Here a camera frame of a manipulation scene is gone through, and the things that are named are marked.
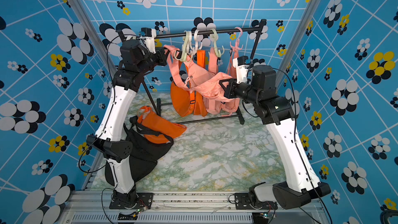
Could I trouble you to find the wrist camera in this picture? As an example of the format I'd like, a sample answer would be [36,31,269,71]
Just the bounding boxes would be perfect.
[141,28,157,54]
[233,56,250,84]

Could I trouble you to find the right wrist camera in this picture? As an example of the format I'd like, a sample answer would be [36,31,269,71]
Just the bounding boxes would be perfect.
[233,56,250,84]

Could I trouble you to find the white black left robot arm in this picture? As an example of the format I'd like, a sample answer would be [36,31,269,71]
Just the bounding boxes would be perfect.
[87,37,167,209]

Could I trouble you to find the black clothes rack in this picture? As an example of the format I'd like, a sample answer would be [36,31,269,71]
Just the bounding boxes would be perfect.
[116,19,268,125]

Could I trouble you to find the green hook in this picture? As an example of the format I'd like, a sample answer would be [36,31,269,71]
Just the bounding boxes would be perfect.
[210,28,225,58]
[174,31,192,62]

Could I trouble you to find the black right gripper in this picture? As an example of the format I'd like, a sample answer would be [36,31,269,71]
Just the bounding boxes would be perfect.
[220,79,262,108]

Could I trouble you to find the pink hook rightmost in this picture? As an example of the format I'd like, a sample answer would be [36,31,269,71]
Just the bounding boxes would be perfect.
[230,27,243,51]

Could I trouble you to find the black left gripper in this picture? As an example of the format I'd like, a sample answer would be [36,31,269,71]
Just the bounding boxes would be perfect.
[136,45,170,77]

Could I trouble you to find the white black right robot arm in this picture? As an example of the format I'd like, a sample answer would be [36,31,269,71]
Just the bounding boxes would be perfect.
[219,65,331,209]

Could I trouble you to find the orange bag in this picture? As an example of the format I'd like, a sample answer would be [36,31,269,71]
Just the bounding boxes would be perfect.
[166,46,207,117]
[135,106,187,144]

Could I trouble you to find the aluminium corner post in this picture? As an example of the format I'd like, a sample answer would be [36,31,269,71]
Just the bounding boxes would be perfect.
[68,0,117,79]
[276,0,321,89]

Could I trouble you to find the black bag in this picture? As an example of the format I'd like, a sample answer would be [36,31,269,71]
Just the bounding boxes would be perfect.
[103,116,174,182]

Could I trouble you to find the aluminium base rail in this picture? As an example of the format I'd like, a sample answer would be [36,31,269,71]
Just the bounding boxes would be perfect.
[59,190,330,224]

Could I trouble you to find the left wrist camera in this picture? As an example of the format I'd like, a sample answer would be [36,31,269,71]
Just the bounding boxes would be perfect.
[141,28,157,54]

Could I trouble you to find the pink bag large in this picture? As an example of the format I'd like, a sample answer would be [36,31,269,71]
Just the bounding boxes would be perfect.
[201,47,228,115]

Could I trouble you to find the aluminium corner post left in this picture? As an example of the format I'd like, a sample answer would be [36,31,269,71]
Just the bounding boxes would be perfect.
[68,0,117,79]

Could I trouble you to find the aluminium corner post right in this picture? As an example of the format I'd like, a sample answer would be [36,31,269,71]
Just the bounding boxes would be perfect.
[276,0,321,89]

